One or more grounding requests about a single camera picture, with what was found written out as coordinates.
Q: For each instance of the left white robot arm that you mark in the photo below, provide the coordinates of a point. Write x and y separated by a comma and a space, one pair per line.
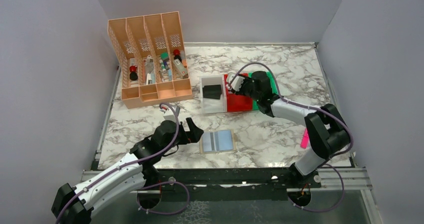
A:
77, 204

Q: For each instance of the black cards in white bin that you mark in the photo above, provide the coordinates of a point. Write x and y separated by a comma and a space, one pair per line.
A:
212, 91

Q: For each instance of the red black small bottle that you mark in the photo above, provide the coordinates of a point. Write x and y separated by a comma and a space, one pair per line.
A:
177, 54

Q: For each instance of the red plastic bin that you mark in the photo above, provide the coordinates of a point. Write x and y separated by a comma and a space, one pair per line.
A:
237, 103

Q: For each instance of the peach desk file organizer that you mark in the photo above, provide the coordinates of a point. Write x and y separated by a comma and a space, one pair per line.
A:
151, 54

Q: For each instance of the green plastic bin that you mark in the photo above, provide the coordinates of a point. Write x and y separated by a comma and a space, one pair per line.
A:
273, 83

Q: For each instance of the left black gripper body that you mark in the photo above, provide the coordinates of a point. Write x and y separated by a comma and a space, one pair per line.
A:
181, 139

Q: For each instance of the silver items in organizer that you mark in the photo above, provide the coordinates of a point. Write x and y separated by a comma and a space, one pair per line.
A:
149, 73

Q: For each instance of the green capped tube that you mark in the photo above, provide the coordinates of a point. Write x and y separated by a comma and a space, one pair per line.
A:
165, 68

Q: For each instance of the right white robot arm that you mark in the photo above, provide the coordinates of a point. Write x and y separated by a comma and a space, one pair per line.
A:
327, 131

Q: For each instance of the beige card holder wallet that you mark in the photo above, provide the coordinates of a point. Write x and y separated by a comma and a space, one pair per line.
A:
217, 141

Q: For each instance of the pink marker pen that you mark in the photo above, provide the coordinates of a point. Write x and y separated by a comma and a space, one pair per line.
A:
305, 140

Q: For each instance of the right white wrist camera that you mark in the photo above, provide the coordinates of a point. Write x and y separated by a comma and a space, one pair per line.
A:
234, 82

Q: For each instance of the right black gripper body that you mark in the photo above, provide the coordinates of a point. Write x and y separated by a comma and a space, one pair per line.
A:
247, 89

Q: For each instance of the red capped black bottle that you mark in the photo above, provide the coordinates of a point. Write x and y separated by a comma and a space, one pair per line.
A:
133, 75

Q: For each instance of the white box in organizer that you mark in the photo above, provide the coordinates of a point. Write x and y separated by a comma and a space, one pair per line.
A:
180, 69

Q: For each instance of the black metal base rail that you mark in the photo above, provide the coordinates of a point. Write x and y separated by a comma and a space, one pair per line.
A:
224, 184

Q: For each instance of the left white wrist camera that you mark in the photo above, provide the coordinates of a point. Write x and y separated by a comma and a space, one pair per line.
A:
169, 115

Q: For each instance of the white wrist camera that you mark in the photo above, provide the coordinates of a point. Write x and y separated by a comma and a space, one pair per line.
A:
234, 82
169, 115

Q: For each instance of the white plastic bin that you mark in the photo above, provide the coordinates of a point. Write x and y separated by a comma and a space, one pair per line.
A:
212, 106

